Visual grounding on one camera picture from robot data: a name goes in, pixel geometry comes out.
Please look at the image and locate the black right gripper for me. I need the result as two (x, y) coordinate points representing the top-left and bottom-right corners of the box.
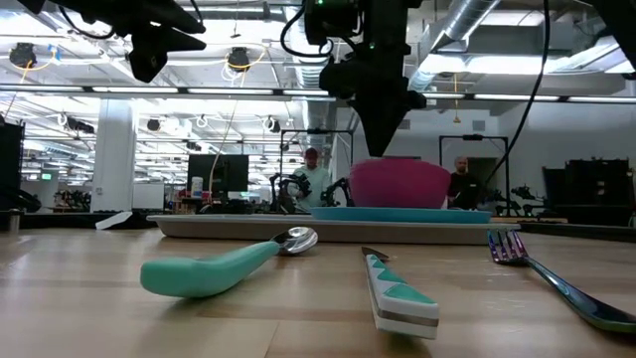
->
(317, 47), (428, 158)

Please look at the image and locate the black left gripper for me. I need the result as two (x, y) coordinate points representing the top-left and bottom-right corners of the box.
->
(83, 0), (208, 84)

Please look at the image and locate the magenta bowl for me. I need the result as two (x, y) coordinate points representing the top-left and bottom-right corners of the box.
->
(348, 157), (452, 210)

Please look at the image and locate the blue round plate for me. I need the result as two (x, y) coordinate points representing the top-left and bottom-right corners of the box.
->
(310, 206), (493, 225)

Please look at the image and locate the knife with white teal handle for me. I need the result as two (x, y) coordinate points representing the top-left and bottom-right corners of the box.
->
(361, 246), (441, 341)

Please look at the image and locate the spoon with teal handle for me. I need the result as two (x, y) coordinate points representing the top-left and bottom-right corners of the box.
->
(139, 226), (319, 299)

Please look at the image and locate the blue handled fork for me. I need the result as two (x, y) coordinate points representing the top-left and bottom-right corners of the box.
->
(486, 229), (636, 334)

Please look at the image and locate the grey plastic tray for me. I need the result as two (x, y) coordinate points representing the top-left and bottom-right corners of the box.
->
(147, 213), (522, 246)

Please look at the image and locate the long ceiling light strip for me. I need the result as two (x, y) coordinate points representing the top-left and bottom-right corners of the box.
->
(0, 84), (636, 104)

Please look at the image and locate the person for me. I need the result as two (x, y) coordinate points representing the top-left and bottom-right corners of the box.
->
(290, 147), (333, 213)
(445, 155), (483, 210)

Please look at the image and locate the black monitor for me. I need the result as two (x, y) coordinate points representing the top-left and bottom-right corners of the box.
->
(187, 153), (249, 200)

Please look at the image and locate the white pillar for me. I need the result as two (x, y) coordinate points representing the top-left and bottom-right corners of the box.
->
(90, 98), (139, 214)

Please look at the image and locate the white board panel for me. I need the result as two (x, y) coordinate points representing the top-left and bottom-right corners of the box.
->
(131, 182), (166, 211)

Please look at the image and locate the black cabinet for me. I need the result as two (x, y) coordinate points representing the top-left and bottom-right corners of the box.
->
(541, 157), (636, 226)
(0, 121), (26, 210)

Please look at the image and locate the black ceiling camera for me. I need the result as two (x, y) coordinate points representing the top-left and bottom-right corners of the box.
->
(8, 42), (39, 70)
(227, 46), (252, 72)

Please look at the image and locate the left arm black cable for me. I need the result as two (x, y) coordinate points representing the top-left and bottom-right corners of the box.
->
(58, 4), (118, 41)

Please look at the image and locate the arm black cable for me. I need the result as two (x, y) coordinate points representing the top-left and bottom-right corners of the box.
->
(58, 4), (118, 41)
(279, 3), (335, 60)

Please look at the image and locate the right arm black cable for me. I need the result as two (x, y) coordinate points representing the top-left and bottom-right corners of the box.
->
(279, 3), (335, 60)

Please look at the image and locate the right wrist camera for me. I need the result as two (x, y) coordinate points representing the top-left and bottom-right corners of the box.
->
(302, 0), (363, 47)

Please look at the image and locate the silver ceiling duct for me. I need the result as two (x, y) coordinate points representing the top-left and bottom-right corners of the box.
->
(406, 0), (501, 93)

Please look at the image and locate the long black supply cable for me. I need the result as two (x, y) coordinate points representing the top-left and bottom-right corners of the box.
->
(484, 0), (552, 188)

